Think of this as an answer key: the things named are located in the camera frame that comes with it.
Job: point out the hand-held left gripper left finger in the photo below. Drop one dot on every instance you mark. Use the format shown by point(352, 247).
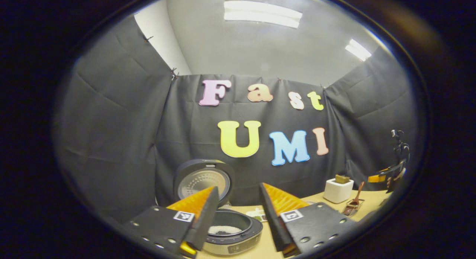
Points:
point(206, 221)

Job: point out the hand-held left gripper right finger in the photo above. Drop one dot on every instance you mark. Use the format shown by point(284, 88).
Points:
point(271, 221)

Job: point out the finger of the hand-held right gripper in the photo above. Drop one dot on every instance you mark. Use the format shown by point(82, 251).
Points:
point(377, 178)

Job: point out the white rice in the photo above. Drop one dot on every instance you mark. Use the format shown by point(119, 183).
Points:
point(223, 229)

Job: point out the brown wooden spoon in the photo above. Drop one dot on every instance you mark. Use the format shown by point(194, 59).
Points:
point(357, 195)

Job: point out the black silver rice cooker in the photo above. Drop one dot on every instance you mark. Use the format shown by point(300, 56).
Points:
point(243, 229)

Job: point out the white chopstick holder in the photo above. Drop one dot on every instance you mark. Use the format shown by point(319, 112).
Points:
point(336, 194)

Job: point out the white divided bean dish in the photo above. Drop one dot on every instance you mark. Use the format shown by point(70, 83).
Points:
point(256, 214)

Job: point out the light wooden utensil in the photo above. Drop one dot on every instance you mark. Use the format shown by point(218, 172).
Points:
point(342, 179)

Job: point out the small ceiling light panel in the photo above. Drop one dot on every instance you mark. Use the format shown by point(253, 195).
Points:
point(357, 50)

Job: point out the black backdrop cloth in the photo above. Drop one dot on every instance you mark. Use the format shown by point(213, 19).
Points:
point(111, 140)

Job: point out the large ceiling light panel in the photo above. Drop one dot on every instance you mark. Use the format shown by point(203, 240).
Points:
point(262, 14)

